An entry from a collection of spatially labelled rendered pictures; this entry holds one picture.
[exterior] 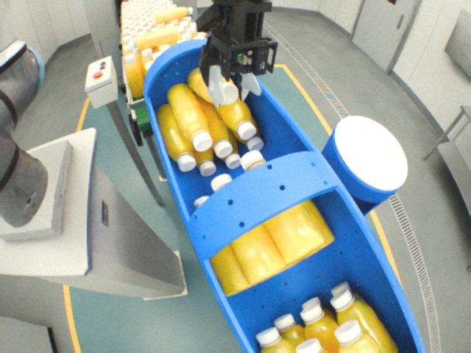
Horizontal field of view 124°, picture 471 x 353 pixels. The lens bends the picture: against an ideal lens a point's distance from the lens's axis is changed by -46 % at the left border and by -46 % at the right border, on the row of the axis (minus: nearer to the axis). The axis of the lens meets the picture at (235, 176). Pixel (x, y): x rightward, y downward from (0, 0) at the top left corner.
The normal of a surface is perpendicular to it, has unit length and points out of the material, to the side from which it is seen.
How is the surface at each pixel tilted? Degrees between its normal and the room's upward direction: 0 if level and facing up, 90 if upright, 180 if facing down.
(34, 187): 73
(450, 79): 90
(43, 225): 2
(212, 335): 0
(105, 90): 90
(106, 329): 0
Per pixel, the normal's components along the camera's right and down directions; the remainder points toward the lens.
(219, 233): -0.62, -0.11
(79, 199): 0.04, -0.51
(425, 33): -0.97, 0.19
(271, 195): -0.16, -0.43
